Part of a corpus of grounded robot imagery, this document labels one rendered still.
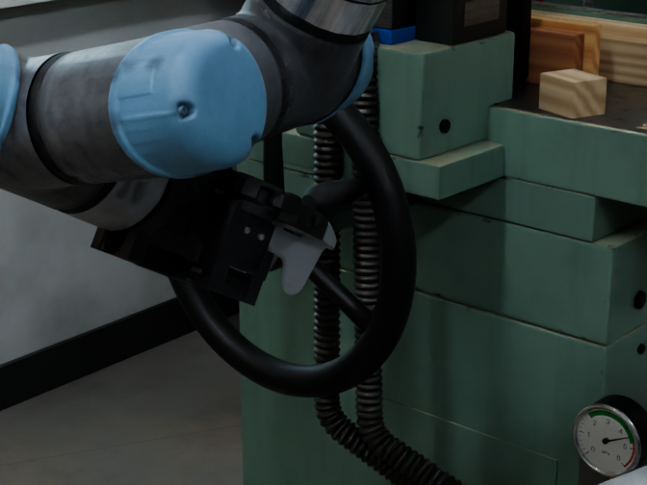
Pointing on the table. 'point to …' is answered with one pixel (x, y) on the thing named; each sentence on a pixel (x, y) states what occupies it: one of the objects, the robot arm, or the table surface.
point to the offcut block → (572, 93)
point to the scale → (589, 9)
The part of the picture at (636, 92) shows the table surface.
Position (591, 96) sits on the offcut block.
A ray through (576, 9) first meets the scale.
